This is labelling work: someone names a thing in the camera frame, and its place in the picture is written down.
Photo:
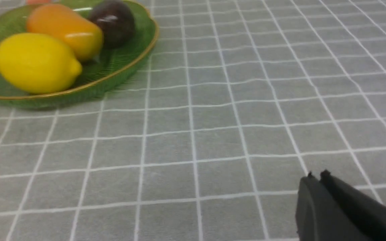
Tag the small orange cube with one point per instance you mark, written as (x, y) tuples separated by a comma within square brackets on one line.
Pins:
[(33, 2)]

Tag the dark purple plum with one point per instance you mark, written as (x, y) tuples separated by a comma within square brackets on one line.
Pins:
[(116, 21)]

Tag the green glass leaf plate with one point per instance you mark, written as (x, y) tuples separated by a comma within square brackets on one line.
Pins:
[(112, 68)]

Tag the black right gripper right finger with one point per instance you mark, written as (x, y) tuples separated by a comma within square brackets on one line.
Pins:
[(366, 213)]

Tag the grey checked tablecloth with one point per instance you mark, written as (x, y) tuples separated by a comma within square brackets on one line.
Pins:
[(209, 139)]

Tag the yellow lemon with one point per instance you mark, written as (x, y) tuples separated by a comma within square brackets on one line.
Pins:
[(38, 63)]

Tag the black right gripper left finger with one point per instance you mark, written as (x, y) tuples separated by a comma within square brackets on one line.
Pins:
[(319, 217)]

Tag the orange yellow mango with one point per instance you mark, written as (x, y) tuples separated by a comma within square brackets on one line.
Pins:
[(80, 34)]

